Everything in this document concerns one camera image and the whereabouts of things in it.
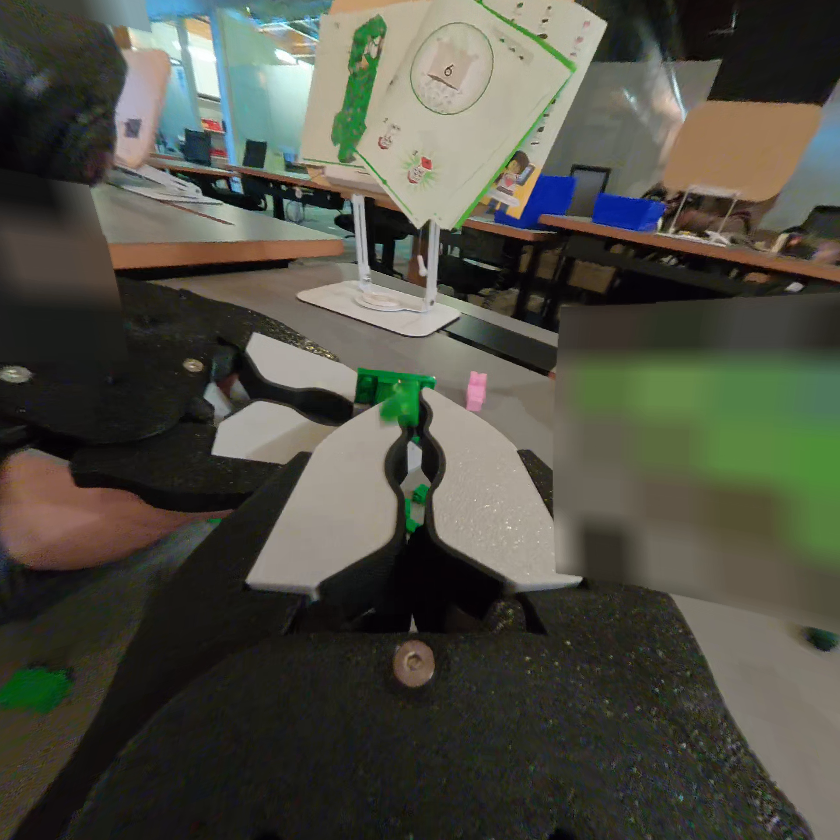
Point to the black monitor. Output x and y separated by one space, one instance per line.
589 190

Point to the green studded plate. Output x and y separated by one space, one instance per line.
394 380

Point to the person's left hand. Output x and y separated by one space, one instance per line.
65 518

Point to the pink toy pig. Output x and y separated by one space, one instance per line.
476 394

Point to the blue storage bin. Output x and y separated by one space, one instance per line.
630 210
551 197

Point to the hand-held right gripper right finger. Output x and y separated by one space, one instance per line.
492 512

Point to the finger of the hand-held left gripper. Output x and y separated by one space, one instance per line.
262 436
295 367

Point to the pale tan book stand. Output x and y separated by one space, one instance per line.
148 92

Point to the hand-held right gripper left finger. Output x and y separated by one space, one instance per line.
341 518

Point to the tan book stand board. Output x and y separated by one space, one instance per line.
741 151

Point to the green toy brick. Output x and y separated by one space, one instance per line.
415 518
33 689

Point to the white instruction booklet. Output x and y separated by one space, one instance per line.
459 131

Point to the grey table with wooden edge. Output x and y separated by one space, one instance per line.
197 229

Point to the grey desk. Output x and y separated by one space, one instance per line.
774 722

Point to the white book stand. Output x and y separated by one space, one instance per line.
380 315

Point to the yellow printed leaflet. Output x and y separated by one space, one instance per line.
515 184

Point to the dark green toy piece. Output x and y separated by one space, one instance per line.
821 639

